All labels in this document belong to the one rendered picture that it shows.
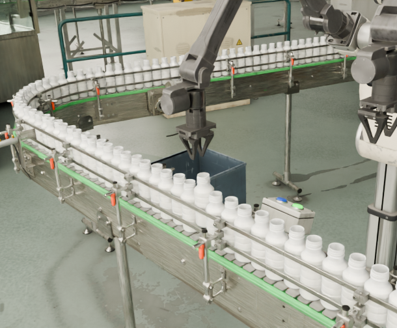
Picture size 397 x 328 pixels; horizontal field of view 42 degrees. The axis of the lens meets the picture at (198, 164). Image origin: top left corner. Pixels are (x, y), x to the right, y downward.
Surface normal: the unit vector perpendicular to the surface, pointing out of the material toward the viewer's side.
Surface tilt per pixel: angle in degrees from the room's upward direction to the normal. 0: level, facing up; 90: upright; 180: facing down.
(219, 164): 90
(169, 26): 90
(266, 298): 90
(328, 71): 90
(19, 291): 0
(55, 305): 0
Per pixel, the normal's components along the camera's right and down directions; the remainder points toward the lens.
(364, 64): -0.75, 0.29
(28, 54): 0.66, 0.27
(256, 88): 0.40, 0.35
